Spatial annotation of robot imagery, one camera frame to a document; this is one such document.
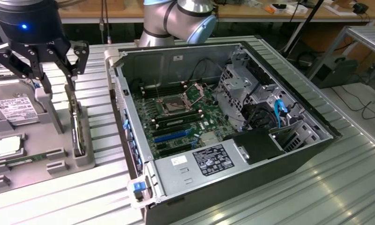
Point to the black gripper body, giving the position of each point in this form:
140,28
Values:
28,14

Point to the Nvidia graphics card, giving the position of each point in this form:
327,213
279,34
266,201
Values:
76,124

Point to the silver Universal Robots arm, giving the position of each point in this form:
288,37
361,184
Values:
175,21

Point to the hard disk with blue rails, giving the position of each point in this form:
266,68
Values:
15,107

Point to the thin locking lever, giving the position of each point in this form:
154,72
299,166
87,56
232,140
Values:
158,90

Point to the grey parts rack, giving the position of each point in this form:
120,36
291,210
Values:
33,145

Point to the silver CPU chip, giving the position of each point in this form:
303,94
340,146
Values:
8,146

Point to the CPU socket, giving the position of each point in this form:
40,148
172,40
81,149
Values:
172,105

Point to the metal socket cover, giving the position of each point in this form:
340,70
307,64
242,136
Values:
192,91

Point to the green motherboard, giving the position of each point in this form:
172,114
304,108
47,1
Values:
210,112

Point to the silver disk bay cage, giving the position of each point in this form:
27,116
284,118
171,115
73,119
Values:
238,82

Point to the silver chipset heat sink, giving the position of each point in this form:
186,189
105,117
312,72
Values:
211,138

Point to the blue case latch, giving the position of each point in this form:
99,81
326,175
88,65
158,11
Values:
139,187

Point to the grey power supply unit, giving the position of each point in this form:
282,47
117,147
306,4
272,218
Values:
175,178

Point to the wooden desk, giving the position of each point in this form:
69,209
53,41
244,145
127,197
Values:
243,14

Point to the orange and white box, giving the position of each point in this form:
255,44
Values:
270,9

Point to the black open PC case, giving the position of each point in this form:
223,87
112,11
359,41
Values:
238,187

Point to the black stand pole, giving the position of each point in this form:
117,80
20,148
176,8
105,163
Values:
302,26

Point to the black box under table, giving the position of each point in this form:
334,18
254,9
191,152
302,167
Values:
334,72

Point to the flat white board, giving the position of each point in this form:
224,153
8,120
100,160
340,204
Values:
340,10

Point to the small black device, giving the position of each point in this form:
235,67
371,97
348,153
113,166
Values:
359,8

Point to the metal slat frame table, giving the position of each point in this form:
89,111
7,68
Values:
369,32

